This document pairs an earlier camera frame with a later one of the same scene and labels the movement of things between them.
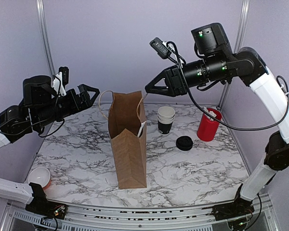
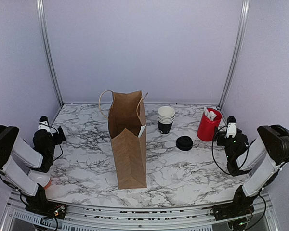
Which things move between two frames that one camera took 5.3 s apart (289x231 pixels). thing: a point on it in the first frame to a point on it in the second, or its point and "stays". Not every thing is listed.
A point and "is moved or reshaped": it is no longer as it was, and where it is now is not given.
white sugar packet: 142,124 is moved or reshaped
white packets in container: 211,118 stays
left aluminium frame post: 42,19 stays
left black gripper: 78,106 to 58,139
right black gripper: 177,84 to 220,134
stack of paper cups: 165,116 stays
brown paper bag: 126,111 stays
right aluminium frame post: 242,23 stays
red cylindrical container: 208,126 stays
